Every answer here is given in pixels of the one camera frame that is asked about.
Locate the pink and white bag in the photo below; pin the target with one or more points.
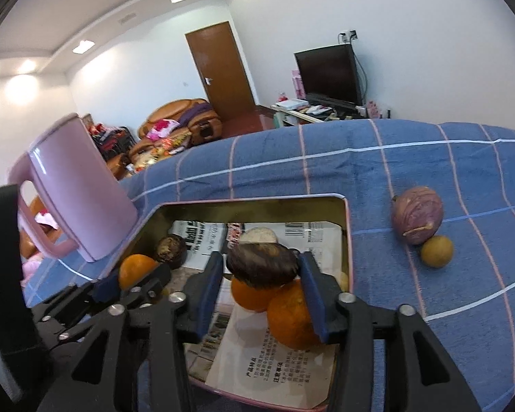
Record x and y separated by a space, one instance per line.
373 108

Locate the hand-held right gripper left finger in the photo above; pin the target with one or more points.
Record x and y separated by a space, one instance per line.
210 292

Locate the blue plaid blanket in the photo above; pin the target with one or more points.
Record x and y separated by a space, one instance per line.
412 158

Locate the brown leather sofa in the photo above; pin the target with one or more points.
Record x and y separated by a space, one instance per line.
36 223
184 122

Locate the white wall socket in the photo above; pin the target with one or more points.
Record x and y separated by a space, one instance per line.
347 35

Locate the white television stand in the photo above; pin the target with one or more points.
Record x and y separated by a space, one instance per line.
300 109

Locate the purple cloth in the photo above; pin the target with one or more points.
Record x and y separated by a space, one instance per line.
197 111

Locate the black television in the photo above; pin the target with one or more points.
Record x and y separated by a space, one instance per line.
328 75

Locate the brown wooden door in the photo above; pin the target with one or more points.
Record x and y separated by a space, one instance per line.
221 73

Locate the pink cloth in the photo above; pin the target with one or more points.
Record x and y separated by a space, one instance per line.
163 128

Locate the small yellow longan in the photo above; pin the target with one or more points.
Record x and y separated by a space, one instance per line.
437 251

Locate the black storage rack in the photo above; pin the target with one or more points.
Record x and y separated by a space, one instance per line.
111 141

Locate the orange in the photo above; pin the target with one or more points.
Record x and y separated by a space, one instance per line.
292 319
135 268
249 298

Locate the pink cartoon-print cup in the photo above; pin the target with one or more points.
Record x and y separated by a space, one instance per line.
77 180

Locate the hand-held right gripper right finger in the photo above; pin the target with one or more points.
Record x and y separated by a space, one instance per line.
313 304

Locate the dark brown mangosteen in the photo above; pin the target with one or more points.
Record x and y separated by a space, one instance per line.
170 249

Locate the gold tin box pink rim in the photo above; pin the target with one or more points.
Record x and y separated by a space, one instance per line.
249 208

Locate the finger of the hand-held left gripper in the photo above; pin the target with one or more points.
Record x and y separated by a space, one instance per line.
105 287
152 281

